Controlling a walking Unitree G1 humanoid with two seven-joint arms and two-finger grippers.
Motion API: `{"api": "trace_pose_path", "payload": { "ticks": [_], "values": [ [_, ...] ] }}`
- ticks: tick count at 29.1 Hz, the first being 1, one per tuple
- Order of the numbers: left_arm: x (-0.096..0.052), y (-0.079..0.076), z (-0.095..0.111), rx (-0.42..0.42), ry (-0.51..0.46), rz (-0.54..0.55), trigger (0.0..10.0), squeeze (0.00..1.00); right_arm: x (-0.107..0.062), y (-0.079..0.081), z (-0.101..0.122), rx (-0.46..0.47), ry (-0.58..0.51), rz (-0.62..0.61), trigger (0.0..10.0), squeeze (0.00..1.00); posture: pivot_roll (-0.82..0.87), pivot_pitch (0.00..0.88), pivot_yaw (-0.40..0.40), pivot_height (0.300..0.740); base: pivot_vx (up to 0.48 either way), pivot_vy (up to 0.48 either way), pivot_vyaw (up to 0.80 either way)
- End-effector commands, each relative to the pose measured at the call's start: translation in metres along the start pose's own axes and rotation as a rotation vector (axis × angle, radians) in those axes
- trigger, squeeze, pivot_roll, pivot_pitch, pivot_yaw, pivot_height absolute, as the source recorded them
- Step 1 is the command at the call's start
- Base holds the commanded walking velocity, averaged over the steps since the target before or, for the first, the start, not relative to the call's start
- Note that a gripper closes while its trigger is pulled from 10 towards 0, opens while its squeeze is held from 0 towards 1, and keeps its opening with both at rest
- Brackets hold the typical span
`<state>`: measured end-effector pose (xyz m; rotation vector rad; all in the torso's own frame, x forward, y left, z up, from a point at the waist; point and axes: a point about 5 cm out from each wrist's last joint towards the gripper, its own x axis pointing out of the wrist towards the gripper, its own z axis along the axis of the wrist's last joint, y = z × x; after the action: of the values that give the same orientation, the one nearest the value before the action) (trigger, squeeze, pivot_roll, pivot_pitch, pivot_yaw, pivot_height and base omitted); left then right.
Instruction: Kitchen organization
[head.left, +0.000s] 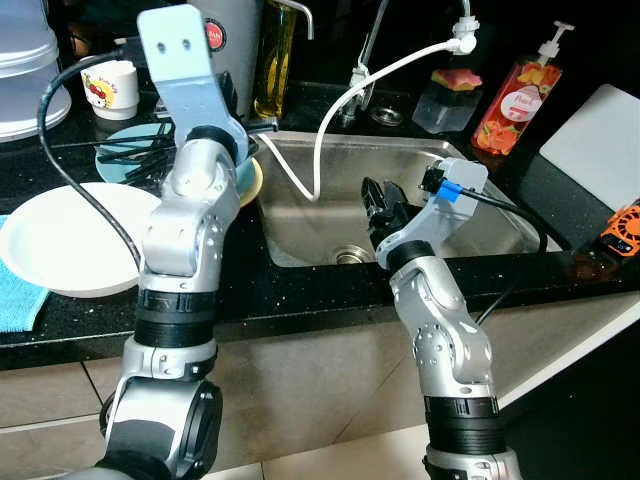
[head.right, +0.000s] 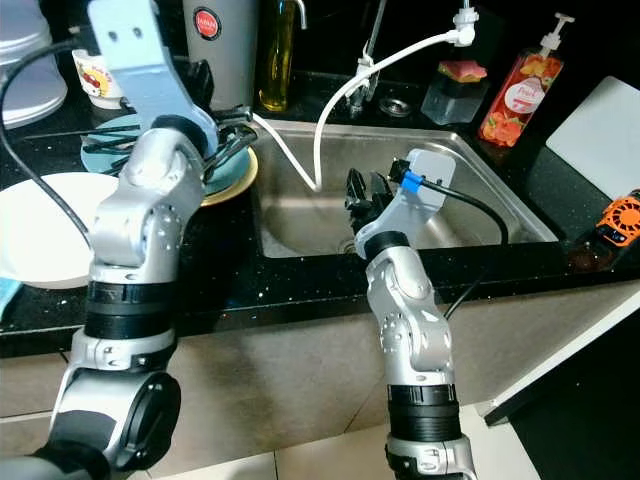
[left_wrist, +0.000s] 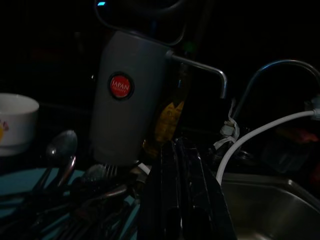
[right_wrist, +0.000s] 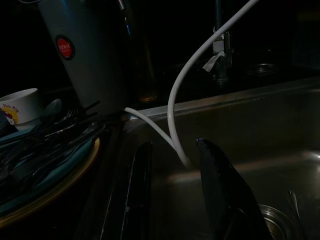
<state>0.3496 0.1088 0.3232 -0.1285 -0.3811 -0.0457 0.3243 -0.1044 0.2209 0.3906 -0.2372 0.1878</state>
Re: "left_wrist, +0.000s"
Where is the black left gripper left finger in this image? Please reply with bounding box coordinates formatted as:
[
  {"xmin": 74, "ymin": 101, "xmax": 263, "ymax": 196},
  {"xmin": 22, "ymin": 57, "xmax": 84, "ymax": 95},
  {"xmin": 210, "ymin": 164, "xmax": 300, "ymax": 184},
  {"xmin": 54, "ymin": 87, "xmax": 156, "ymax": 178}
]
[{"xmin": 139, "ymin": 138, "xmax": 185, "ymax": 240}]

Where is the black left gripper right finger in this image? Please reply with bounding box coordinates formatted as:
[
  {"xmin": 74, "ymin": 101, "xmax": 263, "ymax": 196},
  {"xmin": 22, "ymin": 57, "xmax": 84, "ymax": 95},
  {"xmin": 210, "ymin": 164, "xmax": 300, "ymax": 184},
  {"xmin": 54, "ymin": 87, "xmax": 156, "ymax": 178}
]
[{"xmin": 178, "ymin": 139, "xmax": 237, "ymax": 240}]

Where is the large metal spoon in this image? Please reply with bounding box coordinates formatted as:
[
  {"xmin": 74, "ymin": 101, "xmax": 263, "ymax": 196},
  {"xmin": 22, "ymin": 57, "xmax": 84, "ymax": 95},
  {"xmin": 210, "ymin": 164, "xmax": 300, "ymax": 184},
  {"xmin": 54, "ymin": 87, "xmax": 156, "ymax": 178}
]
[{"xmin": 31, "ymin": 129, "xmax": 79, "ymax": 194}]

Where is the stainless steel sink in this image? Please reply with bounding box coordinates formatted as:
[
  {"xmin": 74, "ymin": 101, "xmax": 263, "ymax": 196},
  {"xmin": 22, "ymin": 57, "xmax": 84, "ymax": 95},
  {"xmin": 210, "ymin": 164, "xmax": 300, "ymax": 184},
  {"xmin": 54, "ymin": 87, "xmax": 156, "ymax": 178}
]
[{"xmin": 219, "ymin": 173, "xmax": 320, "ymax": 240}]

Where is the metal fork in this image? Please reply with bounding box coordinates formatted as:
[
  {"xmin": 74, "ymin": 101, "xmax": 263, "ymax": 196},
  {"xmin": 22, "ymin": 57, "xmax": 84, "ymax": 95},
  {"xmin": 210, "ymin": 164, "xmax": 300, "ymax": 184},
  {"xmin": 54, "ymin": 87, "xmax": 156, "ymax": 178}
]
[{"xmin": 99, "ymin": 162, "xmax": 119, "ymax": 177}]

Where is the white tie on faucet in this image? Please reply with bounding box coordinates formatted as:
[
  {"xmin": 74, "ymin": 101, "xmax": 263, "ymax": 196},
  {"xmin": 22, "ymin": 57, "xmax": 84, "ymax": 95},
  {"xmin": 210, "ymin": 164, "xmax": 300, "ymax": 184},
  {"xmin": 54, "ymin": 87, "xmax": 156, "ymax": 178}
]
[{"xmin": 213, "ymin": 99, "xmax": 241, "ymax": 151}]

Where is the olive oil glass bottle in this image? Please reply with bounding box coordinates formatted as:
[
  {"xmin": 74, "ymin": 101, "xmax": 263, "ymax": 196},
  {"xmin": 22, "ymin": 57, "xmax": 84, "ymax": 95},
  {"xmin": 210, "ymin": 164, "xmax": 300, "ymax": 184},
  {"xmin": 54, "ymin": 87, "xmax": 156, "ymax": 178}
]
[{"xmin": 142, "ymin": 61, "xmax": 192, "ymax": 159}]

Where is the clear plastic sponge holder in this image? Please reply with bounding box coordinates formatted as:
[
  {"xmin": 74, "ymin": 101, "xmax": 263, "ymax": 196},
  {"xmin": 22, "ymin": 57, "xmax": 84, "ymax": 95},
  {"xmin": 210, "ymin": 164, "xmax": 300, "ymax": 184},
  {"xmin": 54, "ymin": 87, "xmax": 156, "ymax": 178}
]
[{"xmin": 259, "ymin": 139, "xmax": 311, "ymax": 175}]

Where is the grey water filter canister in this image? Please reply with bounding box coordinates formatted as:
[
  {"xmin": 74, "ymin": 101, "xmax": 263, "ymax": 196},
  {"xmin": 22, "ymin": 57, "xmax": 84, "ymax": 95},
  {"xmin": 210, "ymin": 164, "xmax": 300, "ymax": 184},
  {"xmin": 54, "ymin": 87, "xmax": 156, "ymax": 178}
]
[{"xmin": 88, "ymin": 29, "xmax": 229, "ymax": 168}]

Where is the red yellow sponge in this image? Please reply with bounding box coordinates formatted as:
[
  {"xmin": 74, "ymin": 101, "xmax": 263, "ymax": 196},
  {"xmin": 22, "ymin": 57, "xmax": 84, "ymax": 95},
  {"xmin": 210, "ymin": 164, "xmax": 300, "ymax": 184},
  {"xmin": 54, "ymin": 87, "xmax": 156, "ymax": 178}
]
[{"xmin": 282, "ymin": 127, "xmax": 319, "ymax": 144}]

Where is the teal plate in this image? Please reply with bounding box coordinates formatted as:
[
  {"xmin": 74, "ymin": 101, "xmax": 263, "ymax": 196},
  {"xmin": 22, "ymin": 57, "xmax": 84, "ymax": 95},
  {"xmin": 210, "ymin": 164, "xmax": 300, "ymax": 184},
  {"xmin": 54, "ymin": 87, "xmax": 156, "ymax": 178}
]
[{"xmin": 0, "ymin": 166, "xmax": 141, "ymax": 240}]

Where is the white cartoon print mug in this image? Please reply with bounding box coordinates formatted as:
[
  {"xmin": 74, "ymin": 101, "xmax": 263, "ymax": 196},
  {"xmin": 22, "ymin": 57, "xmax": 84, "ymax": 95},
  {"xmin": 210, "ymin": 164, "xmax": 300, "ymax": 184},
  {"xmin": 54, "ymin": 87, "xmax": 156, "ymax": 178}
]
[{"xmin": 0, "ymin": 92, "xmax": 40, "ymax": 157}]

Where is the chrome faucet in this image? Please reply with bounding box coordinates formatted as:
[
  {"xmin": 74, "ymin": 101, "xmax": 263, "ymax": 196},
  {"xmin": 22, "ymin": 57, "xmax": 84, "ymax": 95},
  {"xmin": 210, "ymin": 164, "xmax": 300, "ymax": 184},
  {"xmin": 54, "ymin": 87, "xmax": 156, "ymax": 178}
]
[{"xmin": 231, "ymin": 59, "xmax": 320, "ymax": 120}]

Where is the white hose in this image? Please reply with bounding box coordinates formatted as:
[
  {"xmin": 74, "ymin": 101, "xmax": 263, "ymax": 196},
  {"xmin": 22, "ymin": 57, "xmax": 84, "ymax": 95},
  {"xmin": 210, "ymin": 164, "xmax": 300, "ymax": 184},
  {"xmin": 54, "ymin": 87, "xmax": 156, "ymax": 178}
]
[{"xmin": 215, "ymin": 109, "xmax": 316, "ymax": 186}]

